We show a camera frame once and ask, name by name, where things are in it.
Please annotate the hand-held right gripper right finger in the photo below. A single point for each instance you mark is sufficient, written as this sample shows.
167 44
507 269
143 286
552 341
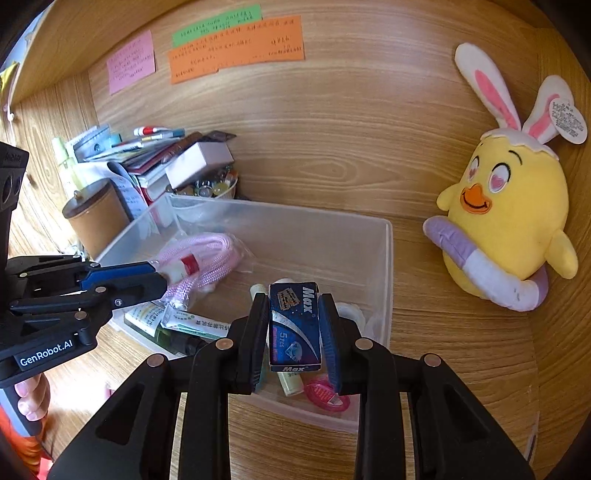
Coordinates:
328 341

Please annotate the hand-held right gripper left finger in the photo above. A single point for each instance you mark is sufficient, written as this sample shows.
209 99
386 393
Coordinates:
258 341

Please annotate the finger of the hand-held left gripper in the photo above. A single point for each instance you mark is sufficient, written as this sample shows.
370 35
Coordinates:
120 272
138 288

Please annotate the white bandage roll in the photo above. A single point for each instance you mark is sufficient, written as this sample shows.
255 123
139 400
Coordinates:
353 314

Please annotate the small dark blue box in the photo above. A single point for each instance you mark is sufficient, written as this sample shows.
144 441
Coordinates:
293 323

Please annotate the pink round case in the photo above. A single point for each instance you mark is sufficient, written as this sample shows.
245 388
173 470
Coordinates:
323 392

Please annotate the pale green glue stick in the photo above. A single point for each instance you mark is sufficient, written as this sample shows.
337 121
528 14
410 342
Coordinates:
290 383

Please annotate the olive green bottle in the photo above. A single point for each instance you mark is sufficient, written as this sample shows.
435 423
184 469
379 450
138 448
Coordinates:
175 339

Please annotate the white green ointment tube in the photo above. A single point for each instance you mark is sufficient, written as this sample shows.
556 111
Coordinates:
194 323

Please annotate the clear plastic storage box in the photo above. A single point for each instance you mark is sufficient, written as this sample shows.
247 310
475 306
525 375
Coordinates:
323 249

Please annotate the person's left forearm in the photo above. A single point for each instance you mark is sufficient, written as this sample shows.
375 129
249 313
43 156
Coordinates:
23 443

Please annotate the person's left hand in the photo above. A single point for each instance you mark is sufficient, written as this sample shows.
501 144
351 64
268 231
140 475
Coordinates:
32 397

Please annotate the brown mug with lid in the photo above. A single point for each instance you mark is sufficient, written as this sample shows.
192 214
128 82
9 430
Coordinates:
97 226

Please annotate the white printed paper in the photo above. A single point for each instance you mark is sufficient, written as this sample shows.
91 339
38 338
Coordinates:
127 189

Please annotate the stack of books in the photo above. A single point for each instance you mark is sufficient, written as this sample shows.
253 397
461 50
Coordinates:
147 170

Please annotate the pale green lotion bottle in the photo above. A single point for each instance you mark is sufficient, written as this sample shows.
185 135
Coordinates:
62 161

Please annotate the white cardboard box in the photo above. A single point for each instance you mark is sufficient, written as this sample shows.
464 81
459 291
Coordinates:
198 164

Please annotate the white red marker pen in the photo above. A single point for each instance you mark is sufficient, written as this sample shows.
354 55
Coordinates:
159 130

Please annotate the pink paper note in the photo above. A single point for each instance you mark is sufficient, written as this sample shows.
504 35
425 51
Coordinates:
131 62

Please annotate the wooden shelf board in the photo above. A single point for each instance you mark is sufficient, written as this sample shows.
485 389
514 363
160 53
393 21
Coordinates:
69 60

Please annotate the yellow chick plush toy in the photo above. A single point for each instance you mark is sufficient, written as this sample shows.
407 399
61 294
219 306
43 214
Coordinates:
508 207

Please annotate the orange paper note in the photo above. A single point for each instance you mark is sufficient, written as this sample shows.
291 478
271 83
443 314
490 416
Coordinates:
235 53

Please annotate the green paper note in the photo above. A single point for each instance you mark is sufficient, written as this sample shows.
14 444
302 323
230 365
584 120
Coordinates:
217 25

